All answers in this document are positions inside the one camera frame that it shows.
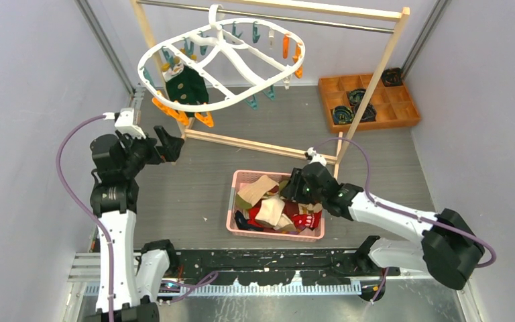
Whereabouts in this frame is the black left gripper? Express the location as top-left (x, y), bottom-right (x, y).
top-left (117, 125), bottom-right (183, 176)

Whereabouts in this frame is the beige brown block sock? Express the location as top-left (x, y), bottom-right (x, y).
top-left (255, 196), bottom-right (297, 233)

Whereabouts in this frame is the navy santa sock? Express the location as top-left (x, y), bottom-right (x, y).
top-left (235, 211), bottom-right (264, 232)

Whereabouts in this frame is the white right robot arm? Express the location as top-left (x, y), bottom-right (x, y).
top-left (280, 162), bottom-right (485, 290)

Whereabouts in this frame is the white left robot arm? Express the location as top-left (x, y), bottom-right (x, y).
top-left (84, 125), bottom-right (184, 321)

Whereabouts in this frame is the white oval clip hanger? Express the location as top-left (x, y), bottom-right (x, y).
top-left (136, 4), bottom-right (306, 114)

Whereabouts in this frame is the pink perforated plastic basket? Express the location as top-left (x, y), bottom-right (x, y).
top-left (225, 170), bottom-right (326, 242)

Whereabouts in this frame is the green sock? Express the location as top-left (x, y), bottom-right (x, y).
top-left (162, 63), bottom-right (209, 105)

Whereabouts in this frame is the rolled dark sock in tray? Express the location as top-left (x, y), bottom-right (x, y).
top-left (346, 88), bottom-right (366, 107)

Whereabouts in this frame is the orange wooden divided tray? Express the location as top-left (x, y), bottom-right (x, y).
top-left (318, 74), bottom-right (421, 133)

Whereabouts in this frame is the metal hanging rod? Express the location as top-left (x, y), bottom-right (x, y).
top-left (135, 0), bottom-right (396, 35)

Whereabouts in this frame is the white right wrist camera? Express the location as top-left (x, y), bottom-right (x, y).
top-left (304, 147), bottom-right (327, 166)

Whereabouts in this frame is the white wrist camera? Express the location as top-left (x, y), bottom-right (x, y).
top-left (304, 147), bottom-right (327, 166)
top-left (103, 107), bottom-right (147, 140)

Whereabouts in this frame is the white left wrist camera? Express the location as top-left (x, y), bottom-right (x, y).
top-left (103, 107), bottom-right (147, 140)

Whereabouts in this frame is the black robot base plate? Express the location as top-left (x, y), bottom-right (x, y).
top-left (164, 248), bottom-right (384, 286)

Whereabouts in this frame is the wooden clothes rack frame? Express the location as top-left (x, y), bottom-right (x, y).
top-left (131, 1), bottom-right (410, 175)

